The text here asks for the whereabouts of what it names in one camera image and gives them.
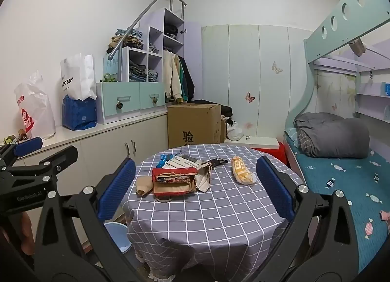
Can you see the black snack wrapper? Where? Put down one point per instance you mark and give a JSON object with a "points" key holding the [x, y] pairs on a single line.
{"points": [[218, 162]]}

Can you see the brown paper bag red print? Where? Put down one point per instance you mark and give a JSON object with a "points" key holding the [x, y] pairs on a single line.
{"points": [[173, 186]]}

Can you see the grey checked tablecloth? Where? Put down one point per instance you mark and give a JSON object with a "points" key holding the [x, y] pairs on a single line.
{"points": [[219, 209]]}

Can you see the narrow teal drawer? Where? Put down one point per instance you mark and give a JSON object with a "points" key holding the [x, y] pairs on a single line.
{"points": [[146, 96]]}

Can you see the grey duvet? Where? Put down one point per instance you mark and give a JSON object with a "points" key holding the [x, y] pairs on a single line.
{"points": [[335, 135]]}

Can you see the white wardrobe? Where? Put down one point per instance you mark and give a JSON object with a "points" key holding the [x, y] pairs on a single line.
{"points": [[231, 71]]}

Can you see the white low platform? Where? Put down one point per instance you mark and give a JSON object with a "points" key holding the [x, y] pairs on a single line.
{"points": [[259, 141]]}

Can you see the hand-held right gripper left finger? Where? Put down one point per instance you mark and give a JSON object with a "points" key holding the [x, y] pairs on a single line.
{"points": [[117, 192]]}

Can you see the white paper shopping bag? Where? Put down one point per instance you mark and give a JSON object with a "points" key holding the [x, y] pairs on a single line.
{"points": [[77, 78]]}

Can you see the blue box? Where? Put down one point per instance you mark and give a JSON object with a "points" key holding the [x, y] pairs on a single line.
{"points": [[387, 89]]}

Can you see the beige hanging jacket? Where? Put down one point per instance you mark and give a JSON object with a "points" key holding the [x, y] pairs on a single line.
{"points": [[171, 74]]}

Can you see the folded blue jeans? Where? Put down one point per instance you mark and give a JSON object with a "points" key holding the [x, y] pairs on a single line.
{"points": [[128, 32]]}

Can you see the blue white mask packet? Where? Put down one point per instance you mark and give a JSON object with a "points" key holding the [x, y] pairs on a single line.
{"points": [[182, 161]]}

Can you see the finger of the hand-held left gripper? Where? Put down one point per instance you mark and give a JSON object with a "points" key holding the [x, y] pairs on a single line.
{"points": [[59, 157], [29, 145]]}

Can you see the folded blue clothes stack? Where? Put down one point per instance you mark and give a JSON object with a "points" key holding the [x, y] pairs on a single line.
{"points": [[153, 75]]}

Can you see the cream butterfly sticker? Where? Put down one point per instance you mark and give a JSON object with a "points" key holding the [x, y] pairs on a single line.
{"points": [[276, 67]]}

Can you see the white low cabinet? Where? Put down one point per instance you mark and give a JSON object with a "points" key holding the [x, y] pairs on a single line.
{"points": [[100, 148]]}

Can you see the folded grey clothes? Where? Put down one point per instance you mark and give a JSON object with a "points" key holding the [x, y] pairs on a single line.
{"points": [[154, 49]]}

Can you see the small blue wrapper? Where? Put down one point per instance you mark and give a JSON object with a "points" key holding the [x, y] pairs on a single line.
{"points": [[161, 160]]}

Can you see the brown paper piece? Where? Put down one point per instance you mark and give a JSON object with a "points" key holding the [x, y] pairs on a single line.
{"points": [[143, 186]]}

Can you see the large cardboard box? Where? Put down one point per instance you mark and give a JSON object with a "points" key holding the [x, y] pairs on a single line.
{"points": [[192, 126]]}

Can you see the light blue trash bin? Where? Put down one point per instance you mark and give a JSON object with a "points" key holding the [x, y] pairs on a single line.
{"points": [[117, 234]]}

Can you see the brown white paper bag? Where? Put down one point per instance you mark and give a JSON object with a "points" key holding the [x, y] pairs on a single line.
{"points": [[202, 178]]}

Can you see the pink butterfly sticker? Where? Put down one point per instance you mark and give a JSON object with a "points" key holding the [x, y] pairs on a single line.
{"points": [[249, 97]]}

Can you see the blue patterned bag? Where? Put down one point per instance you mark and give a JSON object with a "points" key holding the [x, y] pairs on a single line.
{"points": [[79, 114]]}

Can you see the folded dark jeans stack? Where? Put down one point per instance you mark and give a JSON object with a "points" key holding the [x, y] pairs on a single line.
{"points": [[137, 71]]}

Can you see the wide teal drawer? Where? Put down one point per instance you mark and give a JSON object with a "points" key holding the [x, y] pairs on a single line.
{"points": [[109, 102]]}

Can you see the grey metal handrail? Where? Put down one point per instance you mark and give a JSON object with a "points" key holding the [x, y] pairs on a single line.
{"points": [[143, 17]]}

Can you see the light blue pillow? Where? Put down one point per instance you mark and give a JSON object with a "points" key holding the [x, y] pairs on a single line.
{"points": [[292, 135]]}

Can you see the folded black clothes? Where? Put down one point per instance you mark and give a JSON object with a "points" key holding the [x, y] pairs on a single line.
{"points": [[171, 30]]}

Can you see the lilac white stair cabinet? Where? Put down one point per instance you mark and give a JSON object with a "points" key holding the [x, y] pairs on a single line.
{"points": [[125, 65]]}

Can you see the white plastic bag red print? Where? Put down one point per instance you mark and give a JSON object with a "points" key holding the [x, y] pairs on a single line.
{"points": [[36, 108]]}

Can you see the green hanging jacket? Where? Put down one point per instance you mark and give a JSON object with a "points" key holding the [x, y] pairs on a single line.
{"points": [[183, 78]]}

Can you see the tan hanging pouch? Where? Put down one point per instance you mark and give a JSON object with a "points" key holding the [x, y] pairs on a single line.
{"points": [[357, 47]]}

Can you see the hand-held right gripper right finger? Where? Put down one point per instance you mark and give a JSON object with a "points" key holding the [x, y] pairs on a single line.
{"points": [[274, 189]]}

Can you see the black clothes pile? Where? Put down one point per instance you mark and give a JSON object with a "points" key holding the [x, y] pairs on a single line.
{"points": [[226, 111]]}

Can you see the green crumpled wrapper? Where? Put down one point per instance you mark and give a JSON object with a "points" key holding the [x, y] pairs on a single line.
{"points": [[9, 141]]}

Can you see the black hanging jacket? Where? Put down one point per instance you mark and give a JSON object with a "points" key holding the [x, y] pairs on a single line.
{"points": [[190, 82]]}

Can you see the pink flower sticker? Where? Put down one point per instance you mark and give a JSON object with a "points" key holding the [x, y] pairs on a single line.
{"points": [[249, 126]]}

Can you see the small brown carton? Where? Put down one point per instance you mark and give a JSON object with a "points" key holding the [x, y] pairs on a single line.
{"points": [[21, 134]]}

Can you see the folded khaki clothes stack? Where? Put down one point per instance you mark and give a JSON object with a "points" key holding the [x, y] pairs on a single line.
{"points": [[126, 43]]}

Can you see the green hair claw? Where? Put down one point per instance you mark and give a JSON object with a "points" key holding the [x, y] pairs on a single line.
{"points": [[109, 78]]}

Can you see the yellow snack packet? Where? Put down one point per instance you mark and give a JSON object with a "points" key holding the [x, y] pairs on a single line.
{"points": [[242, 170]]}

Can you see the teal candy print bed sheet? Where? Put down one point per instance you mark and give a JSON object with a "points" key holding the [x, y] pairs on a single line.
{"points": [[341, 184]]}

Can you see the pinecone ornament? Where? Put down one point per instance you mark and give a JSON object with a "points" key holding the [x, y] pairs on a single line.
{"points": [[155, 100], [119, 106]]}

